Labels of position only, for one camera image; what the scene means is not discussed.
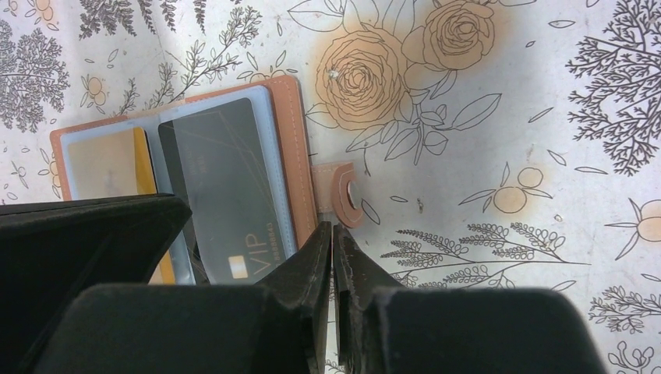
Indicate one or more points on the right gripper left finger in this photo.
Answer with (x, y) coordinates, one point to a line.
(278, 325)

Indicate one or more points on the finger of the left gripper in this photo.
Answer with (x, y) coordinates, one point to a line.
(51, 252)

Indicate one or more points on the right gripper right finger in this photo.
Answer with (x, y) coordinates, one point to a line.
(384, 327)

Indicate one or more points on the gold credit card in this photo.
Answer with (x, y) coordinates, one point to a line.
(113, 165)

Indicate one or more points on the brown leather card holder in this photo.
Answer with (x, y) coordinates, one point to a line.
(328, 188)

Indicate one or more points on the black VIP credit card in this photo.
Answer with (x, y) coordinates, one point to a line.
(223, 159)

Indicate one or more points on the floral table mat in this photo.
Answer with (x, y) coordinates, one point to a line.
(498, 144)

